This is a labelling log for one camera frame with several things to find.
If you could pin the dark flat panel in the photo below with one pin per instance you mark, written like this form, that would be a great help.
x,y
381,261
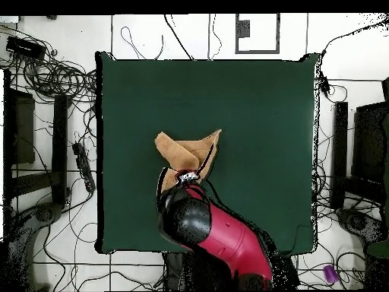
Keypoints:
x,y
24,127
369,143

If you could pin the black rectangular device box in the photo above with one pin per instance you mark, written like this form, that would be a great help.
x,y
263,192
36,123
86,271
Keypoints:
x,y
25,48

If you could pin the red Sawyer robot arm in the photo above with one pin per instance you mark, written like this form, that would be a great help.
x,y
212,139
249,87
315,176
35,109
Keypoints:
x,y
231,237

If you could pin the purple plastic object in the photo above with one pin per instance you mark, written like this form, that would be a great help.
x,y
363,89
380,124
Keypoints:
x,y
330,273

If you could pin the dark grey stand foot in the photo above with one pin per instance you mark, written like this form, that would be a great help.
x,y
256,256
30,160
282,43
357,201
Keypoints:
x,y
358,223
47,213

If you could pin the orange terry towel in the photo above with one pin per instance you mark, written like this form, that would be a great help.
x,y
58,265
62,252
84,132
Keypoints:
x,y
176,152

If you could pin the black power strip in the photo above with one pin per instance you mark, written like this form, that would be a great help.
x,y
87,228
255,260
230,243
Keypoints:
x,y
83,167

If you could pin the small dark grey plate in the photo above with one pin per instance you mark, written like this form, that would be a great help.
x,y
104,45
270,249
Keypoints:
x,y
243,28

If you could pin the grey square floor frame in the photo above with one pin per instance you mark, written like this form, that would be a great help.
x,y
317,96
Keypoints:
x,y
277,33

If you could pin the black upright stand post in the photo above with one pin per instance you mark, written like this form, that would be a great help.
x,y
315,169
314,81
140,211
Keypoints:
x,y
339,152
60,146

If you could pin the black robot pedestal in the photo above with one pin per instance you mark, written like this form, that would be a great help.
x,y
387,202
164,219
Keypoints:
x,y
174,270

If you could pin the dark green table cloth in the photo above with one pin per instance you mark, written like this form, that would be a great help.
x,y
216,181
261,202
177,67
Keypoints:
x,y
136,106

